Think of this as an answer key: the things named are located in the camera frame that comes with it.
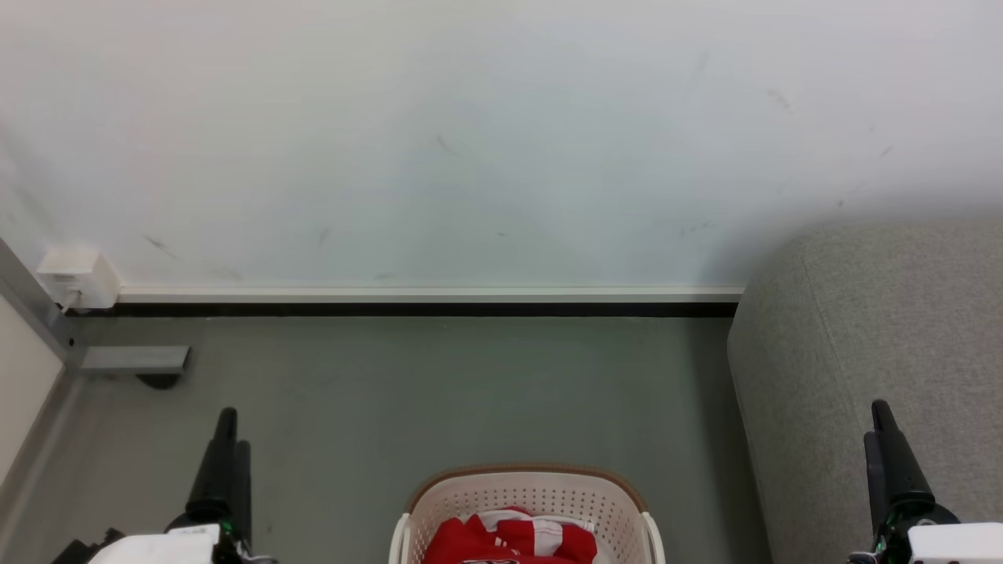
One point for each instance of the grey metal frame post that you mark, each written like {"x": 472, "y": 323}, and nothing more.
{"x": 35, "y": 309}

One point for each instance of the white perforated laundry basket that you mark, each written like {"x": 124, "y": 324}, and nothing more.
{"x": 541, "y": 493}

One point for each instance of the grey fabric sofa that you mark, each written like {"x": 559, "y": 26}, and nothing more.
{"x": 878, "y": 345}

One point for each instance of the black round caster foot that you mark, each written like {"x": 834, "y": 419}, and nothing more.
{"x": 159, "y": 381}

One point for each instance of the white and black baseboard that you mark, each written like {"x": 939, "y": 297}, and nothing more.
{"x": 431, "y": 301}

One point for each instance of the red white jersey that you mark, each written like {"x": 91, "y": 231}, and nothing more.
{"x": 509, "y": 542}

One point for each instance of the white wall socket box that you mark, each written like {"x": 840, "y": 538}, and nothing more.
{"x": 82, "y": 278}

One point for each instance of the white partition panel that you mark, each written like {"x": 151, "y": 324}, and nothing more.
{"x": 23, "y": 376}

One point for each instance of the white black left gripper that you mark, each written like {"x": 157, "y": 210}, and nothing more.
{"x": 164, "y": 548}

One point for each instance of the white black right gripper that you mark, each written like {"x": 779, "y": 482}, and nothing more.
{"x": 952, "y": 544}

